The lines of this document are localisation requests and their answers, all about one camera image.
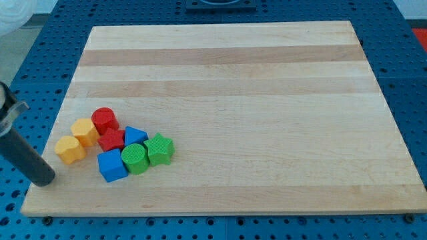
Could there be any green star block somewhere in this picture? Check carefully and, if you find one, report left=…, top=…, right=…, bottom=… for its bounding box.
left=143, top=133, right=175, bottom=166

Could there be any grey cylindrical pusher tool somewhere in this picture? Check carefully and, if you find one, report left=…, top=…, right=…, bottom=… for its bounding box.
left=1, top=82, right=55, bottom=187

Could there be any green cylinder block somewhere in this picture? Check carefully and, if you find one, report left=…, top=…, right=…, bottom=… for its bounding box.
left=121, top=143, right=149, bottom=175

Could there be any wooden board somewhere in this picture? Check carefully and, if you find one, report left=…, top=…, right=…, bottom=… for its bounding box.
left=21, top=21, right=426, bottom=217

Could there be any blue triangle block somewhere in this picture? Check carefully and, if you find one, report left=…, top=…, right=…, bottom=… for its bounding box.
left=124, top=126, right=149, bottom=146

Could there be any red cylinder block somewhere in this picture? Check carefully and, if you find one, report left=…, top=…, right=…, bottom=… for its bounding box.
left=91, top=107, right=119, bottom=135

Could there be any yellow heart block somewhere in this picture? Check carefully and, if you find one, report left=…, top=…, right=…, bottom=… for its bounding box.
left=54, top=135, right=87, bottom=165

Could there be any red star block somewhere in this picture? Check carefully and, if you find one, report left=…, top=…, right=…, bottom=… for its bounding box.
left=97, top=128, right=125, bottom=152

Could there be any white plastic object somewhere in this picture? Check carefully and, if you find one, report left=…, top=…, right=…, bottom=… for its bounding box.
left=1, top=0, right=37, bottom=36

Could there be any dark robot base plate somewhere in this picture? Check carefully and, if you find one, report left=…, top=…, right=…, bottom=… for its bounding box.
left=184, top=0, right=258, bottom=12

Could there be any red object at edge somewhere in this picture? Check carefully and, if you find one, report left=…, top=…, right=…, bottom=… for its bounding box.
left=412, top=28, right=427, bottom=51

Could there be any yellow hexagon block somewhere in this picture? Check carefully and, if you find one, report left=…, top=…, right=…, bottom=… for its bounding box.
left=71, top=118, right=100, bottom=147

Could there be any blue cube block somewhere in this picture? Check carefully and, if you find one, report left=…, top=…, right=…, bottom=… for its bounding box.
left=97, top=149, right=128, bottom=183

